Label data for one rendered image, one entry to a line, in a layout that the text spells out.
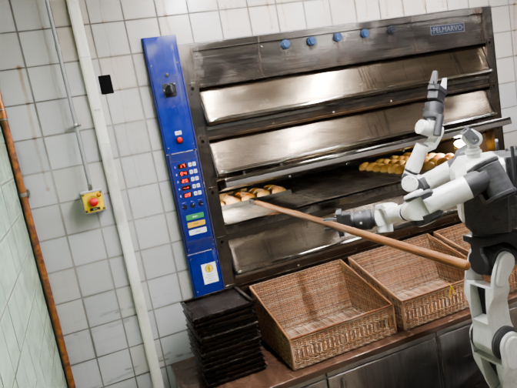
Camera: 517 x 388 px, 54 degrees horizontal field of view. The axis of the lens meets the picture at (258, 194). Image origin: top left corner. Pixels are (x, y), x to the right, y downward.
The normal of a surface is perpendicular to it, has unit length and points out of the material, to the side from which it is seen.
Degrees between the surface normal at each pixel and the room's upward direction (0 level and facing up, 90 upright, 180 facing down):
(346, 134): 70
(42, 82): 90
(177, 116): 90
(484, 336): 82
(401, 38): 90
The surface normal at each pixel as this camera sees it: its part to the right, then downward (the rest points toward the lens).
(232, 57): 0.35, 0.09
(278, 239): 0.26, -0.25
